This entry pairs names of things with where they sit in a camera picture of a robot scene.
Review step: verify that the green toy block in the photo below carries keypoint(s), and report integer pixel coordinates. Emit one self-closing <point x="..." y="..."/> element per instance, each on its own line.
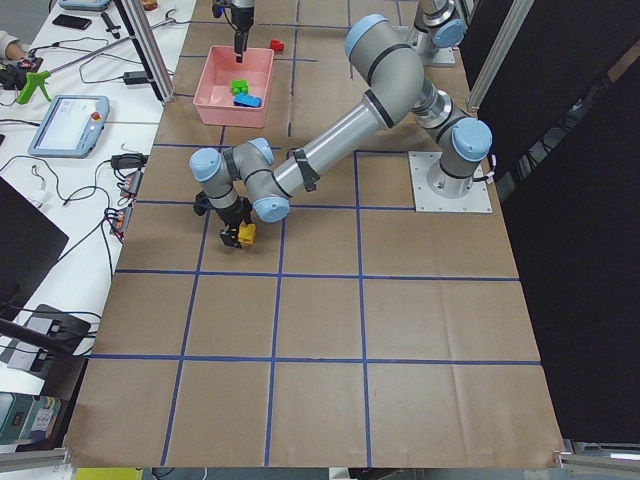
<point x="240" y="86"/>

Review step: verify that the blue toy block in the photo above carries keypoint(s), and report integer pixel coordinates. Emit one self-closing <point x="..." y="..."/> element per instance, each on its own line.
<point x="246" y="100"/>

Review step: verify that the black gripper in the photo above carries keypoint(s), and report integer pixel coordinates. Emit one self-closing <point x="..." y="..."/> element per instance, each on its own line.
<point x="232" y="216"/>
<point x="240" y="21"/>

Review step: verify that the aluminium frame post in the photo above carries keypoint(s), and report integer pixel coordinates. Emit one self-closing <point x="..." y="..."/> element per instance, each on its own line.
<point x="135" y="21"/>

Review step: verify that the pink plastic box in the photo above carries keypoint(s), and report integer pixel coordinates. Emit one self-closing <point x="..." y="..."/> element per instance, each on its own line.
<point x="213" y="98"/>

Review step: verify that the black power adapter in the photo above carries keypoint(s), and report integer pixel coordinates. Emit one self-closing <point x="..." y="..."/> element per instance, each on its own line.
<point x="135" y="78"/>

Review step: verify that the person hand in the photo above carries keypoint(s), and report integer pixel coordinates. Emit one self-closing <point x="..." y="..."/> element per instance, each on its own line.
<point x="14" y="51"/>

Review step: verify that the teach pendant tablet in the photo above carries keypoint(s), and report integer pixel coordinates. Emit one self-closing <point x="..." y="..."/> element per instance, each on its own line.
<point x="71" y="126"/>

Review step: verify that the black phone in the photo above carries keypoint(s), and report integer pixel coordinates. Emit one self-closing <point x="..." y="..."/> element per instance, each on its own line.
<point x="72" y="22"/>

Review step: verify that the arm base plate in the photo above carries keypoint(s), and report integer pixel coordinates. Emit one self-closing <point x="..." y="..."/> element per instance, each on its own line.
<point x="445" y="57"/>
<point x="436" y="192"/>

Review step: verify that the yellow toy block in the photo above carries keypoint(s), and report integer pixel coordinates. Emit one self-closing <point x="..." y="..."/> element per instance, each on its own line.
<point x="247" y="233"/>

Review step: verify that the red toy block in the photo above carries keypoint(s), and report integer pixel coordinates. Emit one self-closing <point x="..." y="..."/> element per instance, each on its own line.
<point x="277" y="45"/>

